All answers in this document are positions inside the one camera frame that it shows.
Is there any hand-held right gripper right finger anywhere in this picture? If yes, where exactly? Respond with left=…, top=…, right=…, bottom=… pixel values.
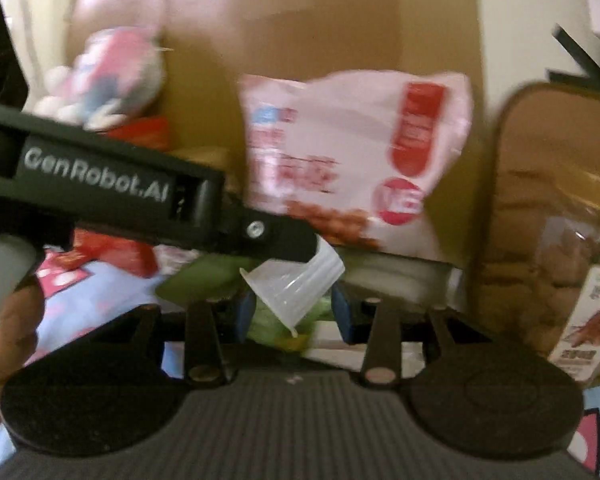
left=330, top=285, right=491, bottom=386

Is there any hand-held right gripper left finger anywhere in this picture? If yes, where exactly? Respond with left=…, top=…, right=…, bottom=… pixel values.
left=97, top=292, right=258, bottom=386

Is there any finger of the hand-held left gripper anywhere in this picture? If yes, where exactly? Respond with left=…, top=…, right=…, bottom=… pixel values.
left=219, top=194, right=322, bottom=264

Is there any clear plastic cup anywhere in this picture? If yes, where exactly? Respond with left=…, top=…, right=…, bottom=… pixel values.
left=239, top=235, right=346, bottom=338

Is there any person's left hand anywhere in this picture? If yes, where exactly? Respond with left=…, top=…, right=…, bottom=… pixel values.
left=0, top=280, right=48, bottom=431

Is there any green packet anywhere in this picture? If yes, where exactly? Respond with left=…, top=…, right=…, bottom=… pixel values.
left=157, top=255, right=326, bottom=352

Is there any red gift bag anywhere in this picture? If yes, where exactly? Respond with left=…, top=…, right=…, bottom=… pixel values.
left=40, top=115, right=171, bottom=281

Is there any pink grey plush toy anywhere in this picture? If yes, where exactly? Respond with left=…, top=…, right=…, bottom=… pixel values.
left=32, top=0, right=171, bottom=131

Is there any pink snack bag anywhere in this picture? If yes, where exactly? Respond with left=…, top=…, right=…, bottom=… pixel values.
left=237, top=72, right=476, bottom=252

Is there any printed bed sheet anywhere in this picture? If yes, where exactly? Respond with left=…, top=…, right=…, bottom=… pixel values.
left=0, top=245, right=600, bottom=480

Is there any large gold-lidded nut jar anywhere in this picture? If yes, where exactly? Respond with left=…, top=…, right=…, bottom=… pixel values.
left=472, top=160, right=600, bottom=391

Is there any wooden board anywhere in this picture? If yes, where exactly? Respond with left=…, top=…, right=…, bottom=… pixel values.
left=160, top=0, right=487, bottom=261

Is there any brown seat cushion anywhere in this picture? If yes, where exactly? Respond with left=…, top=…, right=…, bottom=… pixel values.
left=485, top=80, right=600, bottom=196

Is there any black tape strip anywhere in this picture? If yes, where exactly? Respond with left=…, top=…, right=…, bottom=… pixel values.
left=547, top=24, right=600, bottom=92

